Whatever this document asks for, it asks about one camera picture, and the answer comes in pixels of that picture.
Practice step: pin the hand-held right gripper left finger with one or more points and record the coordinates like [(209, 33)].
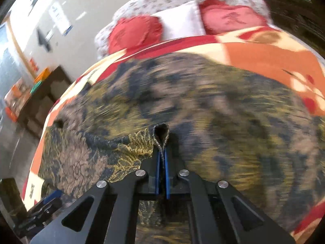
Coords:
[(157, 172)]

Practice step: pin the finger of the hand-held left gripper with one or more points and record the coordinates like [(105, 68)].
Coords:
[(53, 195)]

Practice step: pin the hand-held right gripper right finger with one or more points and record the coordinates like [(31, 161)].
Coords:
[(167, 175)]

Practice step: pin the dark floral garment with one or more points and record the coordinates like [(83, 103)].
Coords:
[(203, 106)]

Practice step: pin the dark wooden desk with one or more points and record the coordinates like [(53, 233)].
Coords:
[(43, 101)]

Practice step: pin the orange printed carton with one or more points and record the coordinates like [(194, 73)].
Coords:
[(17, 99)]

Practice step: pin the green box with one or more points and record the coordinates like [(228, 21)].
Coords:
[(37, 86)]

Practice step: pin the orange box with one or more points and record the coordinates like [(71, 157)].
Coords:
[(42, 74)]

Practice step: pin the red embroidered pillow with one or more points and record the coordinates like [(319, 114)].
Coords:
[(134, 33), (228, 17)]

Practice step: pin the white pillow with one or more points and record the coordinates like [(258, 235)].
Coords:
[(180, 22)]

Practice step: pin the orange cream printed blanket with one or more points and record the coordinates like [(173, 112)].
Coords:
[(266, 56)]

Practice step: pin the dark carved wooden headboard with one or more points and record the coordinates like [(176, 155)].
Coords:
[(289, 15)]

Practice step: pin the white wall poster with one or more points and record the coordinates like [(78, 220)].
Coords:
[(59, 17)]

